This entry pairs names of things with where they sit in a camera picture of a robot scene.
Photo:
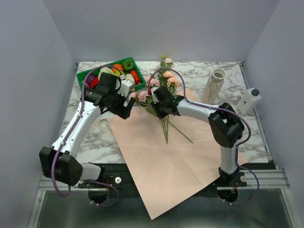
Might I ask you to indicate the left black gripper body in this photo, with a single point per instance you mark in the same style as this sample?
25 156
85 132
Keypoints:
116 105

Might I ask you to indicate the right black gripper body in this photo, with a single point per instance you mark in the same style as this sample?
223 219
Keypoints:
159 109

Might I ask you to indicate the beige ribbon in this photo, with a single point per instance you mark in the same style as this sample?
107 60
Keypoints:
103 125

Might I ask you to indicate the pink flower bouquet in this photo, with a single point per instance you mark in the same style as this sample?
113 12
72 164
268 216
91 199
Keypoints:
150 82

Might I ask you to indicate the pink rose stem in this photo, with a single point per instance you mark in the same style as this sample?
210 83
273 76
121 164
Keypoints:
145 100

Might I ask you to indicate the pink wrapping paper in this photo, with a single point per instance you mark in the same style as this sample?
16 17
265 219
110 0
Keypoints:
166 171

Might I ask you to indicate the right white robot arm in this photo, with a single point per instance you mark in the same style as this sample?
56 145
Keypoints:
226 127

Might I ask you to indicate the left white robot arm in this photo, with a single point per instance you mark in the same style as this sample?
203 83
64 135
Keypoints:
59 161

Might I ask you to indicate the white ceramic vase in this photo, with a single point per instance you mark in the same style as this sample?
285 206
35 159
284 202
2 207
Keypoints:
213 86

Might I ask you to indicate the peach rose stem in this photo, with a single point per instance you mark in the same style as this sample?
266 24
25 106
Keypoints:
169 80

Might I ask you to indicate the red tomato toy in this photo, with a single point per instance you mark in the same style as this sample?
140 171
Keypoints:
94 82

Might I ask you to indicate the white egg-shaped vegetable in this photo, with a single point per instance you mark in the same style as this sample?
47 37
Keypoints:
130 78

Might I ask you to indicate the red chili pepper toy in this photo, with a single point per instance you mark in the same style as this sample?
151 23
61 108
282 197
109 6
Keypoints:
136 77

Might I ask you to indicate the green lettuce toy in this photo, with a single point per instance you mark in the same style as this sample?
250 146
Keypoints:
105 70

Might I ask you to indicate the purple onion toy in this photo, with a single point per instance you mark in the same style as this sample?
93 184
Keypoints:
90 78

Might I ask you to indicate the orange pumpkin toy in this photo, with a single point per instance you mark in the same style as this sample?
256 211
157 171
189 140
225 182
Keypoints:
117 66

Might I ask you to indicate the green plastic tray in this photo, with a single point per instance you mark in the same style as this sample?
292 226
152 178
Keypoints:
82 73

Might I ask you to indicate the green bell pepper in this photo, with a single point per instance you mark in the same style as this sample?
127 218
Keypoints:
128 65

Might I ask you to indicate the white rose stem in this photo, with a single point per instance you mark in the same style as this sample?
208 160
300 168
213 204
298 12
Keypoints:
166 63

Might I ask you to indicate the white spray bottle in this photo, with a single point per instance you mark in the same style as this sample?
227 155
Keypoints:
248 101

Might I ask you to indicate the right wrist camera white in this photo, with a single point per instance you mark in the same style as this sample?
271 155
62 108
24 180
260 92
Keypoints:
151 92

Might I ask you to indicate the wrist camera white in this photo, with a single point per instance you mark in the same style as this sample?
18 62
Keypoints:
126 87
151 92

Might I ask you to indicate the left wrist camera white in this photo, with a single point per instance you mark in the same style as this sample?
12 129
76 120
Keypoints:
126 87

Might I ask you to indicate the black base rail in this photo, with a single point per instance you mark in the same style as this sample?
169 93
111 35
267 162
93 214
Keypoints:
225 186

